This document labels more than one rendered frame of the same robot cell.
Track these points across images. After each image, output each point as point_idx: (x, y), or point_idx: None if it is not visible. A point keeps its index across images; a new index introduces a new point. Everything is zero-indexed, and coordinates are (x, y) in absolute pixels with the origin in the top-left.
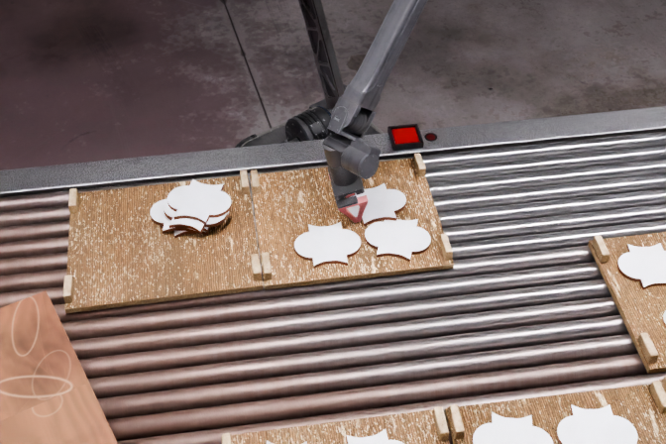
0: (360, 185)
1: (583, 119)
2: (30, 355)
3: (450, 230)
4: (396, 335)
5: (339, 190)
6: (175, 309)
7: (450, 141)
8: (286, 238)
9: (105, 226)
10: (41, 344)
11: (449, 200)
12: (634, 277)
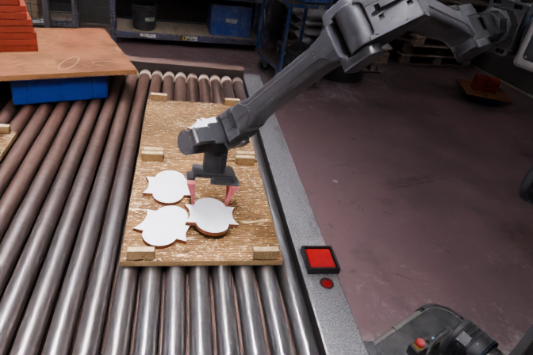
0: (198, 172)
1: None
2: (91, 63)
3: (175, 273)
4: (59, 221)
5: (197, 166)
6: (136, 132)
7: (322, 299)
8: (183, 171)
9: (211, 112)
10: (97, 66)
11: (220, 280)
12: None
